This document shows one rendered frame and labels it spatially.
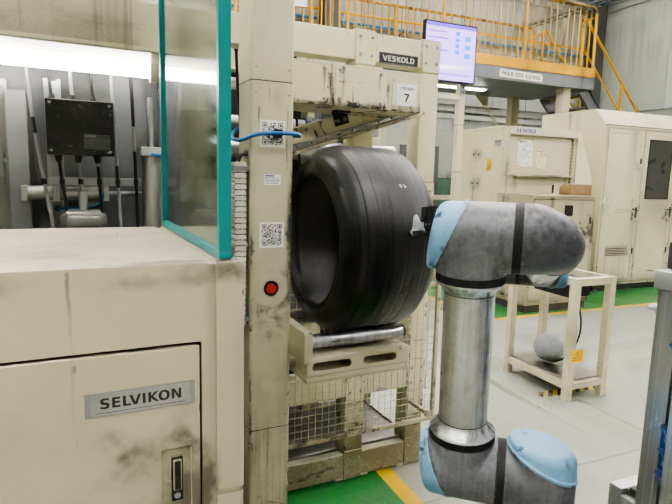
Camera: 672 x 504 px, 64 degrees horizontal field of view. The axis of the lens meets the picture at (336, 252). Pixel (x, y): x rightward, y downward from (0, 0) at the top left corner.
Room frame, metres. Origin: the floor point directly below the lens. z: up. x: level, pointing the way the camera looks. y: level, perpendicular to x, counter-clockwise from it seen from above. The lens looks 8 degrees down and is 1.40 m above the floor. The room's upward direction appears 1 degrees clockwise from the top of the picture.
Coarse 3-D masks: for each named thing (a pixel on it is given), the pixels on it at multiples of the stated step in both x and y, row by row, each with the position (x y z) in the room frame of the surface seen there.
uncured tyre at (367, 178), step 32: (320, 160) 1.68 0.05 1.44; (352, 160) 1.61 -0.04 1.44; (384, 160) 1.66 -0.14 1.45; (320, 192) 2.00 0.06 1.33; (352, 192) 1.53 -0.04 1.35; (384, 192) 1.55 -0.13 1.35; (416, 192) 1.60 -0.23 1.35; (320, 224) 2.04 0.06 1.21; (352, 224) 1.50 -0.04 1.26; (384, 224) 1.50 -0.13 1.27; (320, 256) 2.03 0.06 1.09; (352, 256) 1.49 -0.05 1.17; (384, 256) 1.50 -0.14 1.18; (416, 256) 1.54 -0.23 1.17; (320, 288) 1.95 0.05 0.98; (352, 288) 1.51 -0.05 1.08; (384, 288) 1.52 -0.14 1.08; (416, 288) 1.57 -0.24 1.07; (320, 320) 1.66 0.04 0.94; (352, 320) 1.57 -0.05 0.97; (384, 320) 1.63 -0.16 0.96
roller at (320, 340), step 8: (368, 328) 1.66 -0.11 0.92; (376, 328) 1.66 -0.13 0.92; (384, 328) 1.67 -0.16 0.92; (392, 328) 1.68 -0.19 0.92; (400, 328) 1.69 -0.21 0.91; (320, 336) 1.57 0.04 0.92; (328, 336) 1.58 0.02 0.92; (336, 336) 1.59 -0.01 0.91; (344, 336) 1.60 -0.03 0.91; (352, 336) 1.61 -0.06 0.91; (360, 336) 1.62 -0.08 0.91; (368, 336) 1.64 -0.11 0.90; (376, 336) 1.65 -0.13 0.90; (384, 336) 1.66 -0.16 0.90; (392, 336) 1.68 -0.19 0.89; (400, 336) 1.69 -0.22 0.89; (320, 344) 1.56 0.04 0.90; (328, 344) 1.58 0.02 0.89; (336, 344) 1.59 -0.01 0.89; (344, 344) 1.61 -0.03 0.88
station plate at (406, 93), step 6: (402, 84) 2.07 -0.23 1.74; (408, 84) 2.08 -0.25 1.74; (402, 90) 2.07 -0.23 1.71; (408, 90) 2.08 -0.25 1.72; (414, 90) 2.09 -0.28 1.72; (396, 96) 2.06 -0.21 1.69; (402, 96) 2.07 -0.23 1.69; (408, 96) 2.08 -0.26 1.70; (414, 96) 2.09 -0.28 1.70; (396, 102) 2.06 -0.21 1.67; (402, 102) 2.07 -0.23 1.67; (408, 102) 2.08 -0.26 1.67; (414, 102) 2.09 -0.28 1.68
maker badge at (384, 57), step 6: (384, 54) 2.40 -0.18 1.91; (390, 54) 2.41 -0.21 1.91; (396, 54) 2.42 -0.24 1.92; (384, 60) 2.40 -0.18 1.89; (390, 60) 2.41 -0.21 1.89; (396, 60) 2.42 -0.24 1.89; (402, 60) 2.44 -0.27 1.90; (408, 60) 2.45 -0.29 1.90; (414, 60) 2.46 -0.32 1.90; (408, 66) 2.45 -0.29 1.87; (414, 66) 2.46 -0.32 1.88
